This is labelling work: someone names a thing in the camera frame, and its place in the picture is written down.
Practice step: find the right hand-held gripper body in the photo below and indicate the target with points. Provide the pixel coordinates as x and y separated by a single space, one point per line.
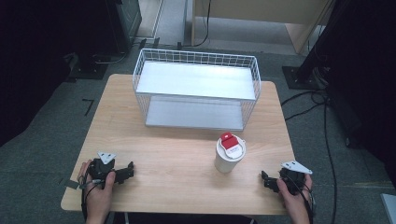
293 177

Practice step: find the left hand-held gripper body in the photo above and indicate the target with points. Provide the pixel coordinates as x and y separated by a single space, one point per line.
101 170

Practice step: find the person's right hand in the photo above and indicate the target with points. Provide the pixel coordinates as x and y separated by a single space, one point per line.
294 203

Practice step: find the person's left hand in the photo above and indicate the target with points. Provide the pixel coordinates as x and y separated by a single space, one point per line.
98 199

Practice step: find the grey tape piece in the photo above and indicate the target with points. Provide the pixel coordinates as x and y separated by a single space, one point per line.
72 184

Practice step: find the white cup with red lid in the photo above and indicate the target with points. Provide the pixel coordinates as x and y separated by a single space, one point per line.
229 153

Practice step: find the person's dark clothing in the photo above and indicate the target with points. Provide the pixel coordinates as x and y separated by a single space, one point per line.
186 219

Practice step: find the pale blue box corner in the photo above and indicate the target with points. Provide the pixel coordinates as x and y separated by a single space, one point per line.
389 207

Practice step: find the dark cabinet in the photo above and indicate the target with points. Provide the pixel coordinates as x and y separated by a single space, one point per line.
121 25

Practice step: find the light wooden furniture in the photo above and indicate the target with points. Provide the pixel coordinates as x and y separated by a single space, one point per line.
258 12

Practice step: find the black stand with base plate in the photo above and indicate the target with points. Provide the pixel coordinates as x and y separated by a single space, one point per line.
306 71

